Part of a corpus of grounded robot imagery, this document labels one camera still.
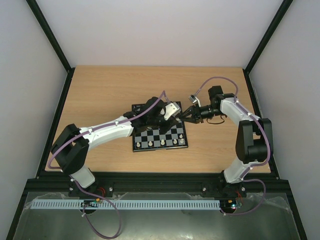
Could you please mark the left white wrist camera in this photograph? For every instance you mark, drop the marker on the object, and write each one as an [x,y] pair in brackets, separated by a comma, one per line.
[171,110]

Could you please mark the right black frame post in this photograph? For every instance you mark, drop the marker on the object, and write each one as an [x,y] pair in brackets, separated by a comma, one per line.
[276,20]

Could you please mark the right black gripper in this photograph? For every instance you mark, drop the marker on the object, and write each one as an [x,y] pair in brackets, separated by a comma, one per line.
[196,113]

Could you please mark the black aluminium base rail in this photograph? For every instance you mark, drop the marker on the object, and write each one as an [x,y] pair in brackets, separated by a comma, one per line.
[205,184]

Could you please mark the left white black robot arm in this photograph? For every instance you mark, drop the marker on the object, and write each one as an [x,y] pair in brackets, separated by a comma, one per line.
[71,147]

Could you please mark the white slotted cable duct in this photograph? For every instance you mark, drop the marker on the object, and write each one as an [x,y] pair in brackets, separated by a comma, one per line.
[78,204]

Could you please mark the black grey chessboard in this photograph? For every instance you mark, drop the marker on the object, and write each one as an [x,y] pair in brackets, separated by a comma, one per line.
[175,138]

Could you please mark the left black frame post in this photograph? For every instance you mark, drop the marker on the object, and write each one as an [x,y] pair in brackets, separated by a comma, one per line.
[42,21]

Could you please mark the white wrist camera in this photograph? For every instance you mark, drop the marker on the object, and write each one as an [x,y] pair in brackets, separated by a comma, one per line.
[171,110]
[194,100]

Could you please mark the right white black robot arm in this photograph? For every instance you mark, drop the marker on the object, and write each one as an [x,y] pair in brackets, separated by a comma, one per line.
[254,140]

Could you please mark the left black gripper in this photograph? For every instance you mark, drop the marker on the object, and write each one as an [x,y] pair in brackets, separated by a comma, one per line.
[165,128]

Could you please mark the black frame post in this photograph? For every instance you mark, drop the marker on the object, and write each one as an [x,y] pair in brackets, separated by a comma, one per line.
[276,20]
[42,21]

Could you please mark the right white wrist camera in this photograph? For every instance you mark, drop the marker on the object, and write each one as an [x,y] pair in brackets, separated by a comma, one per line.
[194,100]

